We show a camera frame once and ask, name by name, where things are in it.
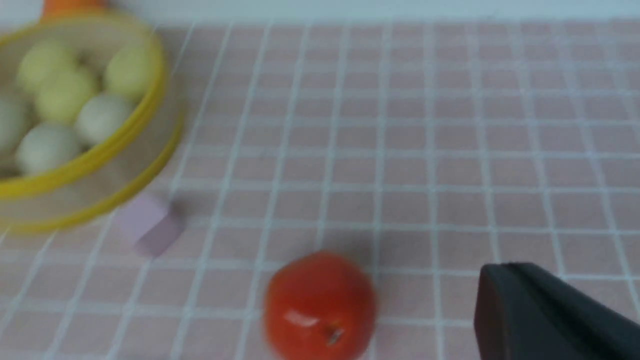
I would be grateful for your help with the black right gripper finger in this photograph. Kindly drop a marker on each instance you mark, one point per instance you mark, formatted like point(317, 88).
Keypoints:
point(524, 312)

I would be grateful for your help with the yellow bun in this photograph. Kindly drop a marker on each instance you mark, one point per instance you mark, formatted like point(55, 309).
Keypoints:
point(42, 60)
point(129, 73)
point(62, 95)

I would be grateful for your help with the white bun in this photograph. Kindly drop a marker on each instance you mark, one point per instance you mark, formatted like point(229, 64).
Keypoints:
point(101, 117)
point(47, 147)

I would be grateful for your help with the bamboo steamer tray yellow rim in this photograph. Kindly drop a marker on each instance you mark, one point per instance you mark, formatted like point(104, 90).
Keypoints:
point(104, 176)

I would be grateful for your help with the red tomato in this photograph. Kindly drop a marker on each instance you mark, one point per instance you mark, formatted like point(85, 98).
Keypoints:
point(321, 306)

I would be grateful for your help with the pink foam block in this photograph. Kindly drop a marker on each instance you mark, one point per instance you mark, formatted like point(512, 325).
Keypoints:
point(149, 224)

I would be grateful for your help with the orange fruit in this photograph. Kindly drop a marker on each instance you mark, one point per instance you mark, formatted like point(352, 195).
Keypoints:
point(55, 8)

